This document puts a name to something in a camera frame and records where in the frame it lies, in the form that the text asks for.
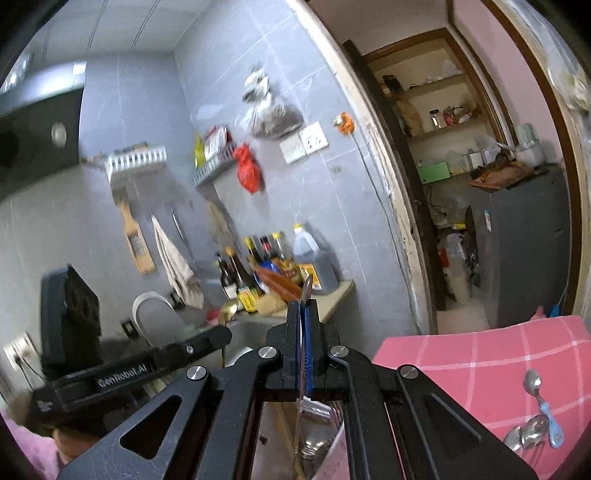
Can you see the chrome faucet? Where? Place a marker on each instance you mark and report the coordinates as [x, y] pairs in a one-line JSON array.
[[154, 318]]

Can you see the grey wall shelf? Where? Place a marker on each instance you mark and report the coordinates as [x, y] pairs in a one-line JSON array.
[[215, 166]]

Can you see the person left hand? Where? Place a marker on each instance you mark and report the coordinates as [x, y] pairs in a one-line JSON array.
[[71, 444]]

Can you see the white perforated utensil basket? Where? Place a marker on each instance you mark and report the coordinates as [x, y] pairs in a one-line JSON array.
[[306, 441]]

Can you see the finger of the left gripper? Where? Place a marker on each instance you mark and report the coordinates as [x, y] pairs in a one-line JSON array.
[[178, 355]]

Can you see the hanging white towel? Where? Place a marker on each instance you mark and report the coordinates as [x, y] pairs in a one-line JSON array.
[[179, 273]]

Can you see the orange snack pouch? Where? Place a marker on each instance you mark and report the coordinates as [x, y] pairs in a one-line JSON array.
[[282, 286]]

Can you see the white wall basket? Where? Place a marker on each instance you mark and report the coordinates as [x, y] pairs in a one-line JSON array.
[[119, 167]]

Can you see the white wall socket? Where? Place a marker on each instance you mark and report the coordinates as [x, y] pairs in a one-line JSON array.
[[308, 141]]

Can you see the pink plaid tablecloth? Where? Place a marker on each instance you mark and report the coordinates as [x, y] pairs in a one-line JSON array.
[[485, 371]]

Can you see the large oil jug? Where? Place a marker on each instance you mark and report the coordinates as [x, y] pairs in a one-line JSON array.
[[314, 262]]

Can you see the bag of dried goods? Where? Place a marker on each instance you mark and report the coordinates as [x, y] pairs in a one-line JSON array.
[[267, 115]]

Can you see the wooden grater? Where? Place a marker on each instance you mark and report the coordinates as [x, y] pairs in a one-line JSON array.
[[133, 234]]

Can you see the grey washing machine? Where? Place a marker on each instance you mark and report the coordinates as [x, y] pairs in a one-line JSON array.
[[523, 236]]

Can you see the red plastic bag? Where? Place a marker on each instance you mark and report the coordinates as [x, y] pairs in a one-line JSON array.
[[248, 172]]

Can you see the white pot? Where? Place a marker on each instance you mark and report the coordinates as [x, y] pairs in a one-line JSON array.
[[529, 150]]

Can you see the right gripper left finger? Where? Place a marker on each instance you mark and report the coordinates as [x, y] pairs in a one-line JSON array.
[[202, 428]]

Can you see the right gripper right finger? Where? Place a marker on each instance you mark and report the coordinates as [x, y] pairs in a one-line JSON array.
[[399, 423]]

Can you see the blue handled spoon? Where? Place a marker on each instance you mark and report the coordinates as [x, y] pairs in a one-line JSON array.
[[532, 384]]

